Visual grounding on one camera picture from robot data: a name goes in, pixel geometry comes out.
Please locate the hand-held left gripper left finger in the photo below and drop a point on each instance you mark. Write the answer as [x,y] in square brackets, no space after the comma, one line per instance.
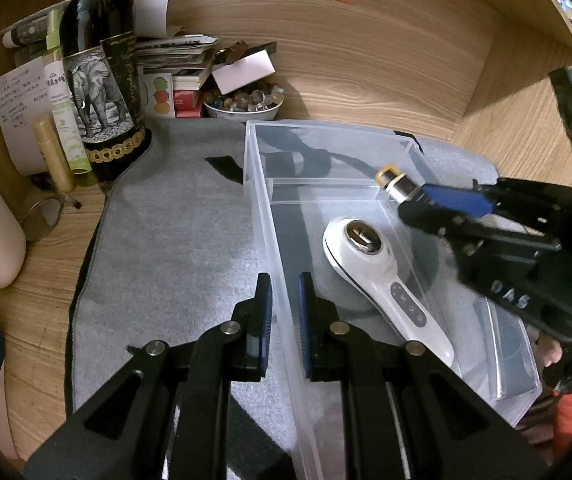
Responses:
[264,315]

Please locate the white paper sheet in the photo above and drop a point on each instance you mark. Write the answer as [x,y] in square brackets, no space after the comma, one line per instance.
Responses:
[152,17]

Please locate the bowl of glass marbles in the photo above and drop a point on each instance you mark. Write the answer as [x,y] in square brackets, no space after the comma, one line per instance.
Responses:
[243,102]

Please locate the handwritten white paper note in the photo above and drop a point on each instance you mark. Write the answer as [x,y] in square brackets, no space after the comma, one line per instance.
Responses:
[16,105]

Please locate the green white cosmetic tube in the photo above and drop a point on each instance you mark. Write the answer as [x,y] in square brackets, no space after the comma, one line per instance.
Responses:
[63,125]

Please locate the rolled newspaper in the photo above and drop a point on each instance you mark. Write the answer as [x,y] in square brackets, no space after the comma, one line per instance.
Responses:
[28,32]

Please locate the grey mat with black logo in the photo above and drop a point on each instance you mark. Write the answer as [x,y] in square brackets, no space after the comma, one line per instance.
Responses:
[176,240]

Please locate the small clear plastic case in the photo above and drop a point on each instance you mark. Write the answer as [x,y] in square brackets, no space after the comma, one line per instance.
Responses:
[513,355]

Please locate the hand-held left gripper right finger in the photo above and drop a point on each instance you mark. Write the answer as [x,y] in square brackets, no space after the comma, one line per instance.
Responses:
[305,325]

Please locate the person's right hand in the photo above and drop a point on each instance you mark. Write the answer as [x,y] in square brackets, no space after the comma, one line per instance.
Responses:
[549,352]

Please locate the traffic light sticker card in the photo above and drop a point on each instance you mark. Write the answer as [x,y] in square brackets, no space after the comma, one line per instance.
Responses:
[158,95]

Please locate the gold-capped metal vial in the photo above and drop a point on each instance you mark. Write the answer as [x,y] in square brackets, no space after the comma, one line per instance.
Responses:
[390,181]

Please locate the dark wine bottle elephant label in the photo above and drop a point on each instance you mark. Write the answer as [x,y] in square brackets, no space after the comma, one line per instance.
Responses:
[97,20]

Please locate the clear plastic storage box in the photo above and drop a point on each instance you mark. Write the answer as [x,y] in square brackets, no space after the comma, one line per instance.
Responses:
[286,200]

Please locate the stack of books and papers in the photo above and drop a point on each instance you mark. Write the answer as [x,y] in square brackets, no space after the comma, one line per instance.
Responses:
[186,65]

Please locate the wooden shelf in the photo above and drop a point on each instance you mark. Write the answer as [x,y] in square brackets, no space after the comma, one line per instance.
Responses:
[540,0]

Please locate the white card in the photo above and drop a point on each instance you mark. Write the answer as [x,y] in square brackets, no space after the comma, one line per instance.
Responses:
[246,70]

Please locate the white handheld facial device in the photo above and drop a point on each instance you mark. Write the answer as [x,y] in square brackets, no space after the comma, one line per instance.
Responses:
[365,270]

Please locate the gold tube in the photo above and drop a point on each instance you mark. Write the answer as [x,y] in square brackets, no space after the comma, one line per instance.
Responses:
[52,155]

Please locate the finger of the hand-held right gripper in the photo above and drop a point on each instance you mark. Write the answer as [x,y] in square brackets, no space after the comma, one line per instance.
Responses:
[458,200]
[430,221]

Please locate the small round mirror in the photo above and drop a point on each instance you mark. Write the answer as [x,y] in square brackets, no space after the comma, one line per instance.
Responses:
[41,220]

